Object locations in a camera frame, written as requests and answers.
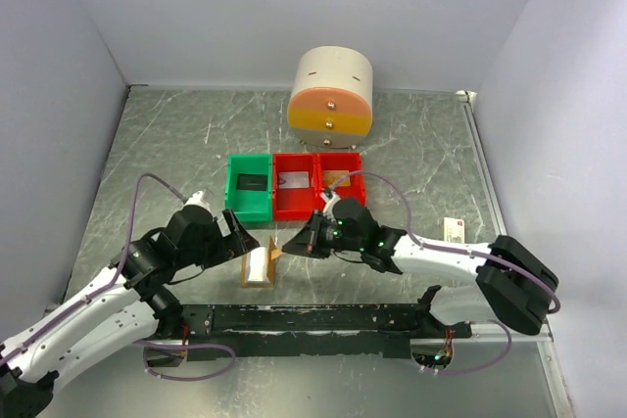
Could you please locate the round three-drawer mini cabinet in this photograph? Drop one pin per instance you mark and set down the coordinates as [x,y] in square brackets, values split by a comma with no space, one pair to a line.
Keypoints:
[331,103]

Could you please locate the white red card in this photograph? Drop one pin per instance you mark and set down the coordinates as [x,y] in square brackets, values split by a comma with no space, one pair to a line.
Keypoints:
[454,230]

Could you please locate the aluminium frame rail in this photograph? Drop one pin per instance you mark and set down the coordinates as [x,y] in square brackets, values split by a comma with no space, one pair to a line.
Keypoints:
[504,282]

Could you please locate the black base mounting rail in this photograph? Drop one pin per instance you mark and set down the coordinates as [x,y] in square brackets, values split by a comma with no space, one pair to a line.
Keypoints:
[254,330]

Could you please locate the black card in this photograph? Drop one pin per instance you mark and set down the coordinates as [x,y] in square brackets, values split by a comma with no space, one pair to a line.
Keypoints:
[251,182]

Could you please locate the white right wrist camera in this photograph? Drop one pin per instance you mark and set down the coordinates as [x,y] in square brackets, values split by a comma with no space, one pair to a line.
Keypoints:
[330,199]

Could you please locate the silver VIP card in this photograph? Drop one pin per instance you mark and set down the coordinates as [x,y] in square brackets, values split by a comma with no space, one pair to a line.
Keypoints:
[293,180]

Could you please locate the red bin with gold card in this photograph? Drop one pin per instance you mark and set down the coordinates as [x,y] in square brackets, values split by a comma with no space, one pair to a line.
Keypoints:
[333,165]

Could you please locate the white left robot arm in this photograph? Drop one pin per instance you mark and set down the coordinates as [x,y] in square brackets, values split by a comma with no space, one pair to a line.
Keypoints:
[127,301]

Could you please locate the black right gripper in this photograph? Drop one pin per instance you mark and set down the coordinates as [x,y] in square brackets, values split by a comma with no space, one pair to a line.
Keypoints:
[308,241]

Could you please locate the red bin with silver card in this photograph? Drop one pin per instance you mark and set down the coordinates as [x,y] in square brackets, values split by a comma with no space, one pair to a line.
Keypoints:
[293,204]

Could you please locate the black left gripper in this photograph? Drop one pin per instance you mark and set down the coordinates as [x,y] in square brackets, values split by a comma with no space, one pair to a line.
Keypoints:
[241,243]

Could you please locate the tan leather card holder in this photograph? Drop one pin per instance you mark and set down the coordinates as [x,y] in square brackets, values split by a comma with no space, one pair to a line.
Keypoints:
[259,266]

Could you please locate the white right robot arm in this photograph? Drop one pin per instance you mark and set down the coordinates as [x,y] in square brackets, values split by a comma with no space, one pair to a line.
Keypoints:
[413,254]

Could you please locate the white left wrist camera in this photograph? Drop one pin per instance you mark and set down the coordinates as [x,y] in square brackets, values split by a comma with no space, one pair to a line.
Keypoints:
[198,199]

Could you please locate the gold VIP card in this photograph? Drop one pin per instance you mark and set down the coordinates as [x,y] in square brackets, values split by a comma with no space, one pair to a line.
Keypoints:
[336,178]

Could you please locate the green plastic bin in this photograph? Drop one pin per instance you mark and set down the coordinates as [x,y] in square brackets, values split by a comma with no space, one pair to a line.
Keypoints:
[249,206]

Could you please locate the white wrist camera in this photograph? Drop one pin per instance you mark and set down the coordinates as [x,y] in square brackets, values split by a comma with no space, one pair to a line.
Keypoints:
[330,199]
[198,199]

